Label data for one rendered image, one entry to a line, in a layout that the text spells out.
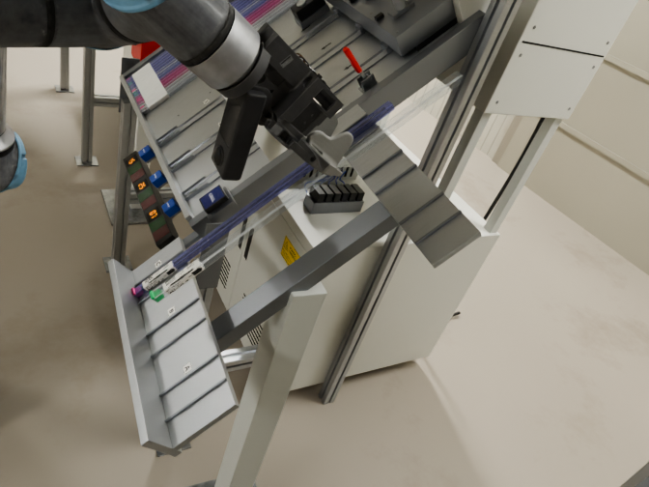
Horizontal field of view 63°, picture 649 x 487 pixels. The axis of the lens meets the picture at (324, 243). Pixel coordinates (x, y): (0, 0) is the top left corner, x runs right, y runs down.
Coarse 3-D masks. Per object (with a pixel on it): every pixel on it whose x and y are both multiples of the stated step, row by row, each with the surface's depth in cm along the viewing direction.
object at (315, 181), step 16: (448, 80) 69; (432, 96) 69; (400, 112) 70; (416, 112) 70; (384, 128) 70; (368, 144) 70; (352, 160) 70; (320, 176) 70; (304, 192) 70; (272, 208) 71; (288, 208) 71; (256, 224) 70; (224, 240) 71; (240, 240) 71; (208, 256) 71; (160, 288) 72
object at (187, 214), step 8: (128, 88) 141; (128, 96) 138; (136, 104) 135; (136, 112) 133; (144, 120) 129; (144, 128) 127; (152, 136) 124; (152, 144) 122; (160, 152) 121; (160, 160) 118; (168, 168) 116; (168, 176) 114; (176, 184) 112; (176, 192) 110; (184, 200) 109; (184, 208) 106; (184, 216) 104; (192, 216) 105
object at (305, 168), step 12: (384, 108) 81; (372, 120) 81; (360, 132) 82; (300, 168) 83; (312, 168) 83; (288, 180) 82; (264, 192) 83; (276, 192) 83; (252, 204) 83; (264, 204) 83; (240, 216) 83; (216, 228) 84; (228, 228) 84; (204, 240) 84; (216, 240) 84; (192, 252) 84; (180, 264) 84
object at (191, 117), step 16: (192, 80) 134; (176, 96) 134; (192, 96) 131; (208, 96) 128; (160, 112) 132; (176, 112) 130; (192, 112) 127; (208, 112) 124; (160, 128) 129; (176, 128) 125; (192, 128) 123; (208, 128) 121; (160, 144) 124; (176, 144) 123; (192, 144) 120; (208, 144) 118; (256, 144) 111; (176, 160) 118; (192, 160) 117; (208, 160) 115; (256, 160) 108; (176, 176) 116; (192, 176) 114; (208, 176) 111; (192, 192) 111; (192, 208) 108
